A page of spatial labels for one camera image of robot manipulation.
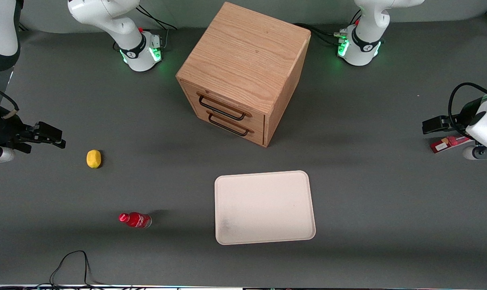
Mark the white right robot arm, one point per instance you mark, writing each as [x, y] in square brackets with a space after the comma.
[118, 24]

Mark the beige plastic tray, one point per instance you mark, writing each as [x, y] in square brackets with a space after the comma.
[263, 207]

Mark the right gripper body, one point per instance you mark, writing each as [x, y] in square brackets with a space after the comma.
[3, 128]

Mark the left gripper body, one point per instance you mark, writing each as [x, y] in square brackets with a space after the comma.
[463, 117]

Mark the yellow lemon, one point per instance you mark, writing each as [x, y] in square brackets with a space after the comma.
[93, 158]

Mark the wooden drawer front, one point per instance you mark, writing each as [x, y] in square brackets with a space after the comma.
[257, 135]
[195, 96]

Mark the wooden drawer cabinet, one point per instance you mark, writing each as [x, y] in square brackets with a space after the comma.
[243, 52]

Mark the red soda bottle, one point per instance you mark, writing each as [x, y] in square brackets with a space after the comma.
[136, 220]

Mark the red cookie box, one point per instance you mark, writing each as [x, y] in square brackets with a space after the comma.
[448, 143]

